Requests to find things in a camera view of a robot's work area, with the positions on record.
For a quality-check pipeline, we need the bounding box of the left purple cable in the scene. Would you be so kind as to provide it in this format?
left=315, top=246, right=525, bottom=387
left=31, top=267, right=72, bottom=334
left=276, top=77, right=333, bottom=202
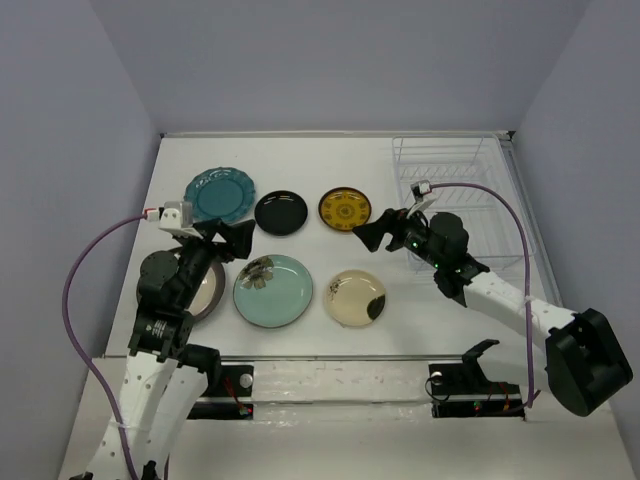
left=61, top=212, right=161, bottom=480

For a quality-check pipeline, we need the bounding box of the silver rimmed plate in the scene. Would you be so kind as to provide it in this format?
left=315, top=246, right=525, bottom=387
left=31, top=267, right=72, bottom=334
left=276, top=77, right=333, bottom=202
left=159, top=247, right=226, bottom=324

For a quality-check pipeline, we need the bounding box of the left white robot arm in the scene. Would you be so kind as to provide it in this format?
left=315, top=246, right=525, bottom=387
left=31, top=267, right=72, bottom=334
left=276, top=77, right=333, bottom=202
left=67, top=219, right=256, bottom=479

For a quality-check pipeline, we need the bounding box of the yellow patterned plate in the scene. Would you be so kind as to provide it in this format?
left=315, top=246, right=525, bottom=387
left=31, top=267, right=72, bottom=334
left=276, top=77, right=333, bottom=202
left=318, top=187, right=372, bottom=233

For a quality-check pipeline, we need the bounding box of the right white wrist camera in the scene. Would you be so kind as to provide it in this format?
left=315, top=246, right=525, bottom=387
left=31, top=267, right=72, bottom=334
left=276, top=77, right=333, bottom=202
left=408, top=180, right=436, bottom=217

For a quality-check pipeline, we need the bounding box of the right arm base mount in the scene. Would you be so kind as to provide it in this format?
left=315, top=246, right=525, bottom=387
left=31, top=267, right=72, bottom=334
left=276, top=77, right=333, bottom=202
left=424, top=340, right=525, bottom=419

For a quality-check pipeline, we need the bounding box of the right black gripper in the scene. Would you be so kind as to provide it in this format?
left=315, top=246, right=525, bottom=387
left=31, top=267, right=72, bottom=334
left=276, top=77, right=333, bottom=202
left=352, top=202, right=445, bottom=270

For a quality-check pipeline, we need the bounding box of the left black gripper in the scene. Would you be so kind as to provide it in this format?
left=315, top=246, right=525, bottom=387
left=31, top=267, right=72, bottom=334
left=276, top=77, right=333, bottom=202
left=178, top=217, right=256, bottom=307

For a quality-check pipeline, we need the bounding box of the teal scalloped plate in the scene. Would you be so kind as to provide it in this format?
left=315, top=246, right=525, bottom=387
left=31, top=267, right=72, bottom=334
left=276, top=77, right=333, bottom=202
left=183, top=167, right=256, bottom=224

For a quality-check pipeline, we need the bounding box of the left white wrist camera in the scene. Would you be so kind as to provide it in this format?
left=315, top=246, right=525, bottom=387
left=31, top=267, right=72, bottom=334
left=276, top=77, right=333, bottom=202
left=143, top=201, right=198, bottom=237

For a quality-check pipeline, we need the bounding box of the white wire dish rack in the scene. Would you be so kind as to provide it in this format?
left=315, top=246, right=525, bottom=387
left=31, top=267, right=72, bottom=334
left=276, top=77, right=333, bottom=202
left=392, top=134, right=536, bottom=279

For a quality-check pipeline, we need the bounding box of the beige ink-painted plate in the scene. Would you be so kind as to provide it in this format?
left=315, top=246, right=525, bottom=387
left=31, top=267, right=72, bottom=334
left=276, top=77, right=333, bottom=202
left=323, top=269, right=387, bottom=328

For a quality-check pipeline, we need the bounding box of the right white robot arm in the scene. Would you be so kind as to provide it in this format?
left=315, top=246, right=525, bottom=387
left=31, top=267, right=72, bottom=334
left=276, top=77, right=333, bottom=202
left=353, top=209, right=633, bottom=417

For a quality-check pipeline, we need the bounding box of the light blue floral plate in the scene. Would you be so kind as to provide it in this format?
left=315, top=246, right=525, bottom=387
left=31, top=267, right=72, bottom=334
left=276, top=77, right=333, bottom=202
left=233, top=254, right=313, bottom=329

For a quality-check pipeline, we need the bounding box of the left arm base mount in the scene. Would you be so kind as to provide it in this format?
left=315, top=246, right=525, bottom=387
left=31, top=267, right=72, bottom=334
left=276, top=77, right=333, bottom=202
left=188, top=363, right=255, bottom=421

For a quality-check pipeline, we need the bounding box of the black plate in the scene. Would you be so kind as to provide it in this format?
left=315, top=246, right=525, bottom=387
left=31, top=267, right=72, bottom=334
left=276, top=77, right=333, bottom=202
left=254, top=190, right=308, bottom=237

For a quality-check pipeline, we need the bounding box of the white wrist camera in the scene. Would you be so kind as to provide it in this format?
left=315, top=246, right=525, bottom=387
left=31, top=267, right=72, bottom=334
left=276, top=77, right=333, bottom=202
left=408, top=180, right=436, bottom=217
left=143, top=201, right=198, bottom=237

